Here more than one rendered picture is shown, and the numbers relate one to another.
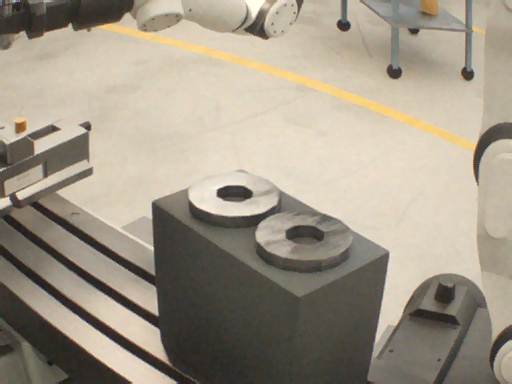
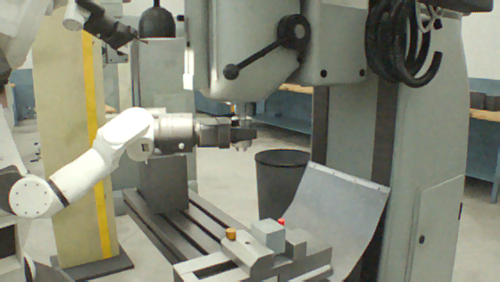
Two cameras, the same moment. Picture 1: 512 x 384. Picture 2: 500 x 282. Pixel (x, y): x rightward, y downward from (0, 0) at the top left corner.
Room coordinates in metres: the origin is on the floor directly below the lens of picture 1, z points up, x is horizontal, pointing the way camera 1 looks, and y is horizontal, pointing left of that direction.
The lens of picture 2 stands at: (1.90, 0.59, 1.41)
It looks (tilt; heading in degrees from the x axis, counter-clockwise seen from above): 13 degrees down; 195
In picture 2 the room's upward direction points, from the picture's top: straight up
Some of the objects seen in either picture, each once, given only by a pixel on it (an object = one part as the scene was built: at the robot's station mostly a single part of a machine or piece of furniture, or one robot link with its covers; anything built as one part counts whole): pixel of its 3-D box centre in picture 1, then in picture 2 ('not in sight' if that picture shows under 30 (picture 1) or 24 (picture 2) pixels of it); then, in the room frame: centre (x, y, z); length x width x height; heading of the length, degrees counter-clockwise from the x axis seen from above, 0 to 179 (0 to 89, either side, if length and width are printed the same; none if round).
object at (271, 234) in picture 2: not in sight; (267, 237); (1.17, 0.44, 1.02); 0.06 x 0.05 x 0.06; 47
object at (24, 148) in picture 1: (4, 138); (245, 251); (1.21, 0.40, 1.00); 0.12 x 0.06 x 0.04; 47
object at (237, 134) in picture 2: not in sight; (243, 135); (1.13, 0.37, 1.24); 0.06 x 0.02 x 0.03; 115
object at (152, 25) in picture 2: not in sight; (156, 22); (1.24, 0.23, 1.47); 0.07 x 0.07 x 0.06
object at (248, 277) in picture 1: (265, 300); (162, 172); (0.80, -0.01, 1.01); 0.22 x 0.12 x 0.20; 41
